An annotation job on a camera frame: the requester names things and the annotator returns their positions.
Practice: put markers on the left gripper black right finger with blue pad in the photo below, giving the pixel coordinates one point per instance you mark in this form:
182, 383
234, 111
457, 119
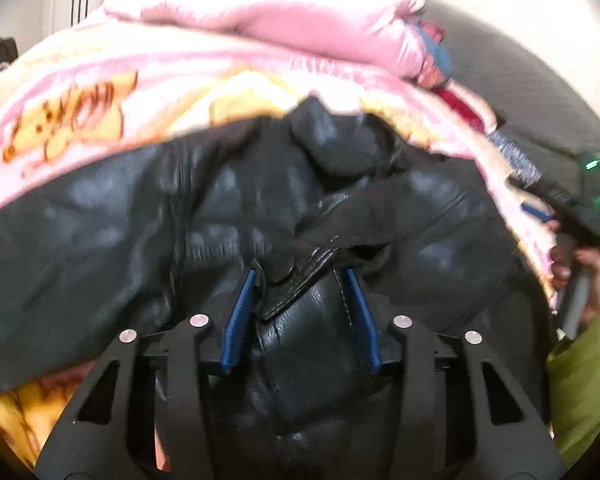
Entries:
461, 414

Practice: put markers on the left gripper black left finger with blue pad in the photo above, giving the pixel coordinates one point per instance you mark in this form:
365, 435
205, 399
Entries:
140, 412

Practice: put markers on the black leather jacket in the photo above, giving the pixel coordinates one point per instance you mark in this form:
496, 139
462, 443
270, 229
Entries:
146, 238

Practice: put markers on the clothes pile beside bed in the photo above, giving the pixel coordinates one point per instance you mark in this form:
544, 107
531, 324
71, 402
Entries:
574, 377

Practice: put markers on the colourful folded clothes pile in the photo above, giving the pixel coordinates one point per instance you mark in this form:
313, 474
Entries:
437, 77

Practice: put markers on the person's right hand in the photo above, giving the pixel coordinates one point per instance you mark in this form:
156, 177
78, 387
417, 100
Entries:
561, 258

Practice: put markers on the blue patterned pillow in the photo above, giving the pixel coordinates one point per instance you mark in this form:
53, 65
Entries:
524, 170

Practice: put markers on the grey quilted headboard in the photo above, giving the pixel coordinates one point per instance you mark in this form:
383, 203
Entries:
540, 112

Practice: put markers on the light pink quilted duvet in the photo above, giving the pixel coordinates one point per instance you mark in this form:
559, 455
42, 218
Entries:
372, 32

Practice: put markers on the pink cartoon fleece blanket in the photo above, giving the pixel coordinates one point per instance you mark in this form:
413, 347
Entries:
96, 91

